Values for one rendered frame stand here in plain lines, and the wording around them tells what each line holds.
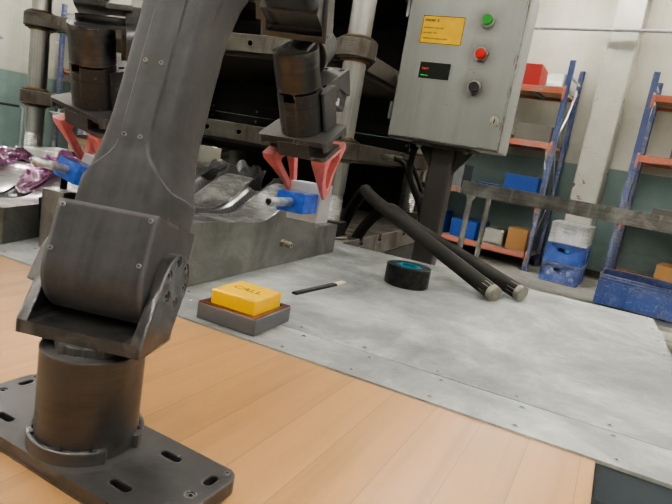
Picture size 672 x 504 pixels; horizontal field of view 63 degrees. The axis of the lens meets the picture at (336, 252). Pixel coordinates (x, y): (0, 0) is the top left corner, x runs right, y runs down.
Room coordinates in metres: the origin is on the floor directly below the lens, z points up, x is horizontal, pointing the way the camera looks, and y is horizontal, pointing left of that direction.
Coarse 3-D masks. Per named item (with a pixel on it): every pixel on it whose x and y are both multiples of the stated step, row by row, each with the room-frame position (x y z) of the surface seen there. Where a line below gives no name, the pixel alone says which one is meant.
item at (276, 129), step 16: (288, 96) 0.71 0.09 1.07; (304, 96) 0.70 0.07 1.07; (320, 96) 0.72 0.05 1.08; (288, 112) 0.71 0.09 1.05; (304, 112) 0.71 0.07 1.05; (320, 112) 0.72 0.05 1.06; (272, 128) 0.75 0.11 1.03; (288, 128) 0.72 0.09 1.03; (304, 128) 0.72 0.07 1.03; (320, 128) 0.73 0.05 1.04; (336, 128) 0.74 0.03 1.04; (304, 144) 0.71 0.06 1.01; (320, 144) 0.70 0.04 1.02
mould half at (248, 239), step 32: (64, 192) 0.78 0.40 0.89; (224, 192) 0.98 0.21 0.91; (192, 224) 0.72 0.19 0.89; (224, 224) 0.78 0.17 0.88; (256, 224) 0.86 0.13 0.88; (288, 224) 0.96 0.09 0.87; (320, 224) 1.11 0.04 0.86; (192, 256) 0.72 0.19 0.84; (224, 256) 0.79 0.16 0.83; (256, 256) 0.87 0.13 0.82; (288, 256) 0.97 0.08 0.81
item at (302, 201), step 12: (300, 180) 0.80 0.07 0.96; (288, 192) 0.74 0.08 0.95; (300, 192) 0.75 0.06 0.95; (312, 192) 0.77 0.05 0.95; (276, 204) 0.70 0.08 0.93; (288, 204) 0.73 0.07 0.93; (300, 204) 0.73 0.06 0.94; (312, 204) 0.75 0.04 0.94; (324, 204) 0.78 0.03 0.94; (288, 216) 0.78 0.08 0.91; (300, 216) 0.78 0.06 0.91; (312, 216) 0.77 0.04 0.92; (324, 216) 0.79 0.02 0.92
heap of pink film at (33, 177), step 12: (0, 156) 0.97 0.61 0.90; (12, 156) 1.00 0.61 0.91; (24, 156) 1.06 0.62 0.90; (48, 156) 0.99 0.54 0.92; (72, 156) 1.00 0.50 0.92; (24, 168) 0.95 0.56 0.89; (36, 168) 0.94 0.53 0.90; (24, 180) 0.92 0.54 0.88; (36, 180) 0.93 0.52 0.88; (48, 180) 0.94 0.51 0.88; (24, 192) 0.90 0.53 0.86
